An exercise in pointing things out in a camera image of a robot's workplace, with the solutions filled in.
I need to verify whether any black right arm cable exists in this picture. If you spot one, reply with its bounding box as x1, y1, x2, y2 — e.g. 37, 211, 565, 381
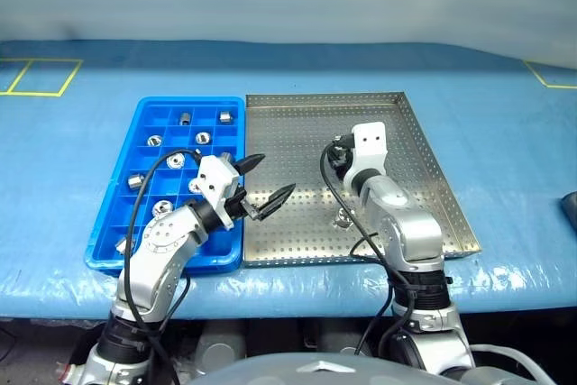
319, 141, 416, 357

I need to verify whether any dark grey object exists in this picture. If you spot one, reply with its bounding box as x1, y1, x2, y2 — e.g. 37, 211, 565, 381
560, 192, 577, 224

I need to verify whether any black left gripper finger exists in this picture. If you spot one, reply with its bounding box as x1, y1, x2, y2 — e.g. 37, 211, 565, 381
234, 153, 266, 177
257, 182, 298, 223

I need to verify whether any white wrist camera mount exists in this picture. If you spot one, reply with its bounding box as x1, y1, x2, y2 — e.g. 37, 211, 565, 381
197, 154, 247, 229
343, 122, 389, 192

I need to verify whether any blue plastic compartment tray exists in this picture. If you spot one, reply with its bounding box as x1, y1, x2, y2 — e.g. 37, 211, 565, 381
84, 96, 247, 276

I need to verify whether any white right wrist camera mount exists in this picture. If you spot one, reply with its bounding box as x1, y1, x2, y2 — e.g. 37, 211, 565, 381
343, 122, 389, 192

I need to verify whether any perforated metal tray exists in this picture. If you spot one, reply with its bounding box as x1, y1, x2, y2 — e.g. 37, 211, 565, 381
243, 91, 482, 268

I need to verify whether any light grey cable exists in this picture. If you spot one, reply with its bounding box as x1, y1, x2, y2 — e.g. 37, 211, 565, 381
468, 343, 549, 384

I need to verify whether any metal nut on tray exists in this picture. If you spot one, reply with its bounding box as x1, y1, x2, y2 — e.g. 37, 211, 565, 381
332, 208, 354, 229

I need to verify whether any grey robot chest shell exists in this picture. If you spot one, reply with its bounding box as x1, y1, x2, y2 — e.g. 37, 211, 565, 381
187, 351, 456, 385

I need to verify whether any dark grey rounded shape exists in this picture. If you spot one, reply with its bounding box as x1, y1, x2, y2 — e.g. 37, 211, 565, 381
196, 319, 248, 362

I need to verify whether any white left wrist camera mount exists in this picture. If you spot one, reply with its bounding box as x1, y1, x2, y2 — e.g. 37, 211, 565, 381
197, 154, 247, 229

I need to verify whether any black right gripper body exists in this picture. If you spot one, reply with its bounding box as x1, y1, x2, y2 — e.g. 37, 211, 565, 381
325, 132, 357, 179

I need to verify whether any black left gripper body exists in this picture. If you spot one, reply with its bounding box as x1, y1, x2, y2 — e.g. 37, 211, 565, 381
223, 170, 268, 224

